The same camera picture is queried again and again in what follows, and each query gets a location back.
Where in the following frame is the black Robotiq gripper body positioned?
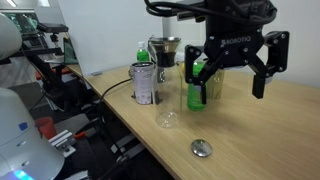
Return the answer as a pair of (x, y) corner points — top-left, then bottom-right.
(204, 0), (277, 70)

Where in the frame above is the small silver round lid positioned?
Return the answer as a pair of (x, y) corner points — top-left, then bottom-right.
(191, 139), (213, 157)

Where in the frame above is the green tea bottle white cap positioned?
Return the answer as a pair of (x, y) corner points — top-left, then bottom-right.
(187, 62), (205, 111)

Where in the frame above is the gold cylindrical tin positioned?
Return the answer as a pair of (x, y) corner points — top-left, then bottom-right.
(207, 70), (225, 99)

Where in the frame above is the silver clip-top canister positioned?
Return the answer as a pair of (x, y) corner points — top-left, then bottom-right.
(129, 62), (154, 105)

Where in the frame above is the glass coffee carafe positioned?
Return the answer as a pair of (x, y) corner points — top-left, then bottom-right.
(154, 65), (181, 128)

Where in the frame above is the red cup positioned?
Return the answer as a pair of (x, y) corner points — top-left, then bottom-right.
(35, 117), (57, 139)

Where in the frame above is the thick black cable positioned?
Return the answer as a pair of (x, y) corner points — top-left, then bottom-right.
(96, 78), (133, 180)

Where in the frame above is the black camera on stand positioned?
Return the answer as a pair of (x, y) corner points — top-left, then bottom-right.
(21, 23), (68, 97)

